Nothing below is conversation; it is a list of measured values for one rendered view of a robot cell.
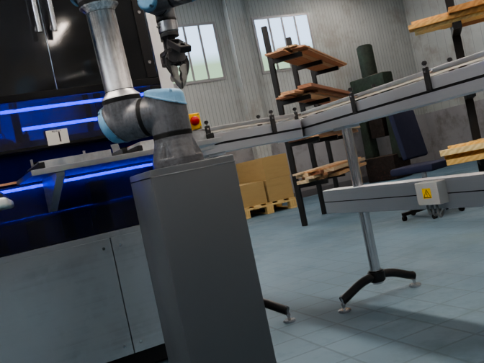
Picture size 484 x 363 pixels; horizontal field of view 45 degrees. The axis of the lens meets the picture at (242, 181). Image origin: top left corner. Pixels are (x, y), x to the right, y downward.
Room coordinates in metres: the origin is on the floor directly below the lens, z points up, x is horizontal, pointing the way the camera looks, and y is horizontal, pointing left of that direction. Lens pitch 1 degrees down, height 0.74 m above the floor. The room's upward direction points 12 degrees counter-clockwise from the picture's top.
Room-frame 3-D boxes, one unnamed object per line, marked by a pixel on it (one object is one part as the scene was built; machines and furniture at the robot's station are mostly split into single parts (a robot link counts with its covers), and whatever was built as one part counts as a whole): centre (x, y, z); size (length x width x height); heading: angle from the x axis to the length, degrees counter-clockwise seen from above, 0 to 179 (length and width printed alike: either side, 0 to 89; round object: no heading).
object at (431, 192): (2.30, -0.72, 0.50); 0.12 x 0.05 x 0.09; 27
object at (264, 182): (9.56, -0.13, 0.43); 1.39 x 0.99 x 0.86; 23
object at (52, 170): (2.29, 0.46, 0.87); 0.70 x 0.48 x 0.02; 117
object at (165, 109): (1.73, 0.18, 0.96); 0.13 x 0.12 x 0.14; 72
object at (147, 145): (2.33, 0.29, 0.90); 0.34 x 0.26 x 0.04; 26
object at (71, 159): (2.28, 0.65, 0.90); 0.34 x 0.26 x 0.04; 27
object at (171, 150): (1.73, 0.17, 0.84); 0.15 x 0.15 x 0.10
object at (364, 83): (10.99, -2.74, 1.27); 0.82 x 0.66 x 2.54; 23
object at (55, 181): (2.17, 0.68, 0.80); 0.34 x 0.03 x 0.13; 27
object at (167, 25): (2.21, 0.16, 1.32); 0.08 x 0.08 x 0.05
